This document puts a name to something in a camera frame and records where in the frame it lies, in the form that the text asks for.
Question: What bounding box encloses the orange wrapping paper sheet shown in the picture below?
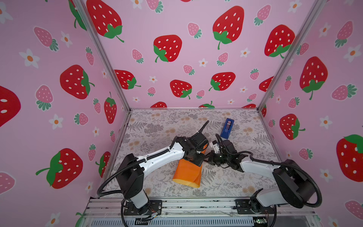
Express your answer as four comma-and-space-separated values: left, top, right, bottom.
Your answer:
173, 159, 202, 188

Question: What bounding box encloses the aluminium front frame rail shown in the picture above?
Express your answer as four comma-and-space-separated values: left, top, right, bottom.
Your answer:
78, 197, 322, 227

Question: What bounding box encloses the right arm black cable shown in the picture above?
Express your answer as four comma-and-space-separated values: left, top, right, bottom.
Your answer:
215, 134, 323, 227

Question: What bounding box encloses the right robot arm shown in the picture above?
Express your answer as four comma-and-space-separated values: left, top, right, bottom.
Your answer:
205, 140, 322, 213

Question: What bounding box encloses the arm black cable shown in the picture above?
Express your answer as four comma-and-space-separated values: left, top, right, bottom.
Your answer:
96, 120, 210, 227
215, 134, 323, 227

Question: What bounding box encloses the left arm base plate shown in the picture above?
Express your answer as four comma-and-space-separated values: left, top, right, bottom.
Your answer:
123, 200, 163, 216

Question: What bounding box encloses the left aluminium corner post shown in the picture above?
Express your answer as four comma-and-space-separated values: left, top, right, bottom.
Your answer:
74, 0, 131, 113

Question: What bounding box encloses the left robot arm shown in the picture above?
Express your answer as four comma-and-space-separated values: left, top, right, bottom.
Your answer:
116, 132, 209, 210

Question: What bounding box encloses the aluminium corner post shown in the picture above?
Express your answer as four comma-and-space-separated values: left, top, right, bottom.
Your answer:
74, 0, 131, 113
257, 0, 326, 114

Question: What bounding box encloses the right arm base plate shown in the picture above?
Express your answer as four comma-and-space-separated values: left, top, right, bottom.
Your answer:
233, 199, 274, 215

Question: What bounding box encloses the right aluminium corner post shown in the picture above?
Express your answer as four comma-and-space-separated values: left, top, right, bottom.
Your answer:
257, 0, 326, 114

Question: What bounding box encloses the blue tape dispenser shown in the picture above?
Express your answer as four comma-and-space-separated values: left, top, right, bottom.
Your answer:
220, 118, 234, 139

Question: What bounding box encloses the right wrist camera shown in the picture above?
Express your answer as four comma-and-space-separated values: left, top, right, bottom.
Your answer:
210, 141, 221, 154

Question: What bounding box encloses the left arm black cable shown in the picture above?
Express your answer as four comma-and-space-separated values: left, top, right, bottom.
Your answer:
96, 120, 210, 227

